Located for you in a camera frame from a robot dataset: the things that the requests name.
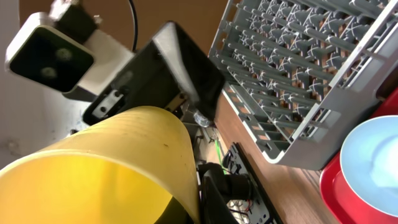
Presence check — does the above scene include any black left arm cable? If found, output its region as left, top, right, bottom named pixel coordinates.
left=128, top=0, right=139, bottom=53

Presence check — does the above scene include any grey dishwasher rack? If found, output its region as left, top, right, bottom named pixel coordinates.
left=209, top=0, right=397, bottom=170

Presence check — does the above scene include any yellow plastic cup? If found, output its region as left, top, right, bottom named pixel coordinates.
left=1, top=106, right=200, bottom=223

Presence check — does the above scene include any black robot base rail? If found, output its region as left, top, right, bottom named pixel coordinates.
left=197, top=142, right=283, bottom=224

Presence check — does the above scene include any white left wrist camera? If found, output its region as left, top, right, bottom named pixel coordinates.
left=5, top=10, right=134, bottom=101

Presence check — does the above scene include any red plastic tray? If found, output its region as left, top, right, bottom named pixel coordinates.
left=320, top=91, right=397, bottom=223

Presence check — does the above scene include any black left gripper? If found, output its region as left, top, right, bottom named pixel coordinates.
left=83, top=21, right=225, bottom=125

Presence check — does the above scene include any light blue plate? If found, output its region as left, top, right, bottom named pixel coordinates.
left=340, top=115, right=397, bottom=217

